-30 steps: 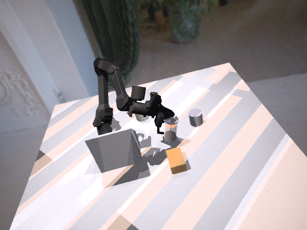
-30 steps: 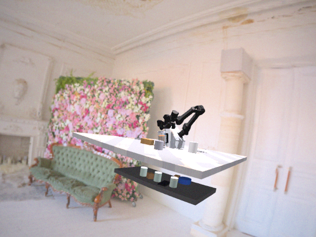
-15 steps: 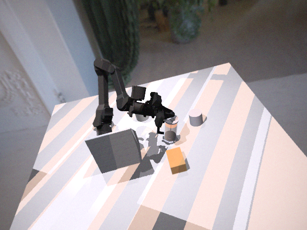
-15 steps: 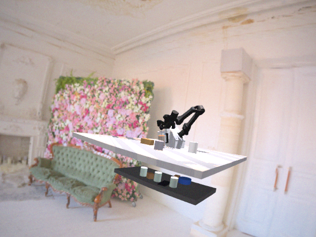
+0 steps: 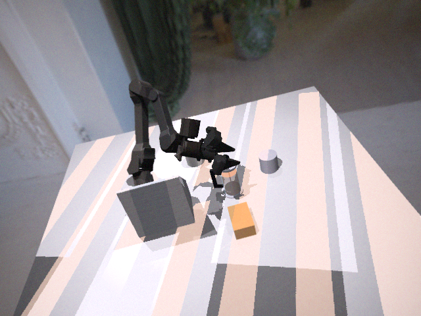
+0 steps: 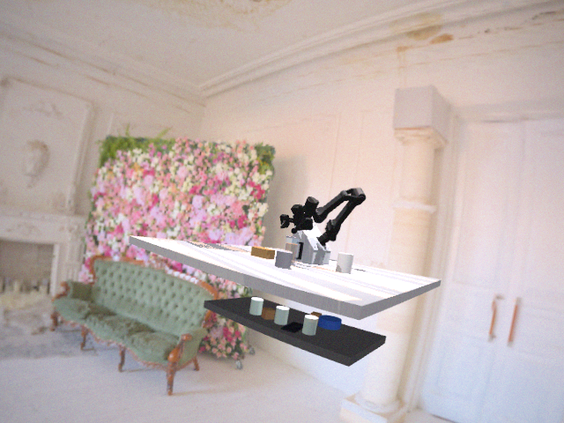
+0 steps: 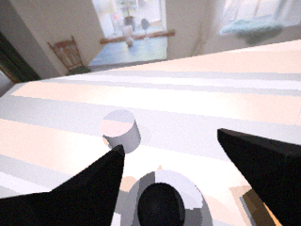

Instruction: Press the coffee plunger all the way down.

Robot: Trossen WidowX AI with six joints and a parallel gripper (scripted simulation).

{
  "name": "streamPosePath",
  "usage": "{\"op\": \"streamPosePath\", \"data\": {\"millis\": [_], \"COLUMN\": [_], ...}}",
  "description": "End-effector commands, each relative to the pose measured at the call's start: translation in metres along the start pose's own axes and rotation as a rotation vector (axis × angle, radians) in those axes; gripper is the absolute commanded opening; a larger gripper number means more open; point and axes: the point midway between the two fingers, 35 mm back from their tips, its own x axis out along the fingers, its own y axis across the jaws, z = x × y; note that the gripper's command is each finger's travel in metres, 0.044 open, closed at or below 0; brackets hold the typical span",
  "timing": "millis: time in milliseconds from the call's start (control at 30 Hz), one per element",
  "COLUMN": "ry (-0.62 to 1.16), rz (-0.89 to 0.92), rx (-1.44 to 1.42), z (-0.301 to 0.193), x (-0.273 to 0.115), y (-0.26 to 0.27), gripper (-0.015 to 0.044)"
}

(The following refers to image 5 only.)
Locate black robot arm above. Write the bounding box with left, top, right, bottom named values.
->
left=126, top=79, right=222, bottom=186

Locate orange rectangular block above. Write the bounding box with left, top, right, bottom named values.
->
left=228, top=202, right=256, bottom=240

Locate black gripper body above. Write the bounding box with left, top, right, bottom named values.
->
left=195, top=140, right=226, bottom=176

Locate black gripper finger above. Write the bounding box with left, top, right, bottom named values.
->
left=223, top=154, right=240, bottom=170
left=216, top=142, right=235, bottom=153

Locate glass french press with black knob plunger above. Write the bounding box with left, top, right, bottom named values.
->
left=210, top=165, right=243, bottom=199

